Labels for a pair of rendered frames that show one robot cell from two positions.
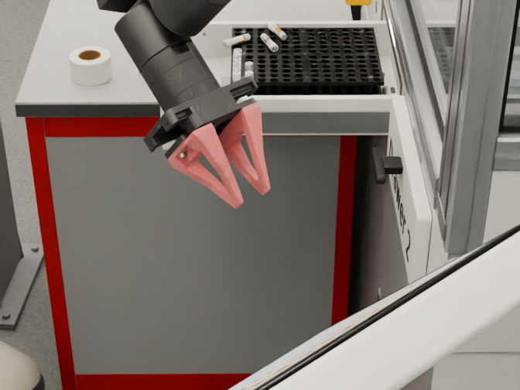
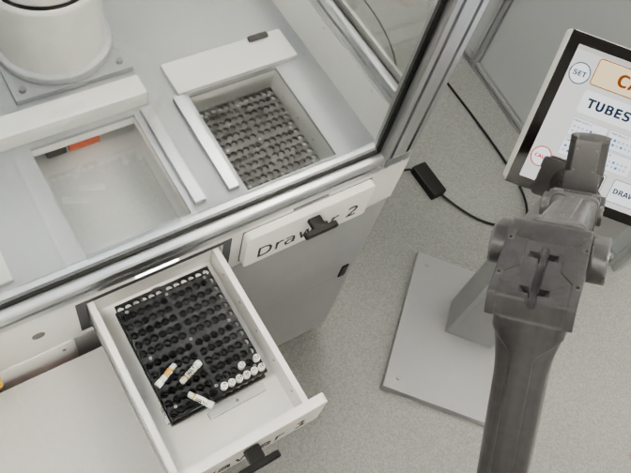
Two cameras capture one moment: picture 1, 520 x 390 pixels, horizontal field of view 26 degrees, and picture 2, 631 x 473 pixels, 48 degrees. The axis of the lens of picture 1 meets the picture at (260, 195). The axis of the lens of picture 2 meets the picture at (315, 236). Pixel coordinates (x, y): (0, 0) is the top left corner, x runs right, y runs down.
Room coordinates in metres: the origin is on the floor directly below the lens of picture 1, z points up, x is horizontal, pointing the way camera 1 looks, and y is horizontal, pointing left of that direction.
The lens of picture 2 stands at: (1.74, 0.31, 2.05)
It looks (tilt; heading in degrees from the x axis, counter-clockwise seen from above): 59 degrees down; 221
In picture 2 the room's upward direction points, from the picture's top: 21 degrees clockwise
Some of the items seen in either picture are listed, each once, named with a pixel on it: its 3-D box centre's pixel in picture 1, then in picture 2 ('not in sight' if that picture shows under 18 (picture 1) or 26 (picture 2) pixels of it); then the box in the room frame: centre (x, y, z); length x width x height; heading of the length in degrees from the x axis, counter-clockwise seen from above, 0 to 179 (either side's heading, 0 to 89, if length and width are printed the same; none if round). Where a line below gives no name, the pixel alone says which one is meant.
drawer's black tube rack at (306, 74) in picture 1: (304, 72); (190, 344); (1.52, -0.07, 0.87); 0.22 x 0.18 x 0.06; 90
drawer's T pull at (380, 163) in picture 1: (388, 165); (317, 224); (1.20, -0.16, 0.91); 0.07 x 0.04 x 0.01; 0
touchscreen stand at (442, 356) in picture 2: not in sight; (533, 273); (0.56, 0.05, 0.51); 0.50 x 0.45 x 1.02; 41
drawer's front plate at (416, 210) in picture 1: (406, 186); (308, 222); (1.20, -0.19, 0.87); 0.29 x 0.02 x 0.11; 0
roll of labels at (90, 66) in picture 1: (90, 65); not in sight; (1.70, 0.29, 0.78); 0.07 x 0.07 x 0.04
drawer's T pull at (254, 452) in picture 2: not in sight; (255, 457); (1.51, 0.16, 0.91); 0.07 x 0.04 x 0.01; 0
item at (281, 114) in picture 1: (310, 75); (188, 342); (1.52, -0.08, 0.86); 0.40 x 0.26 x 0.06; 90
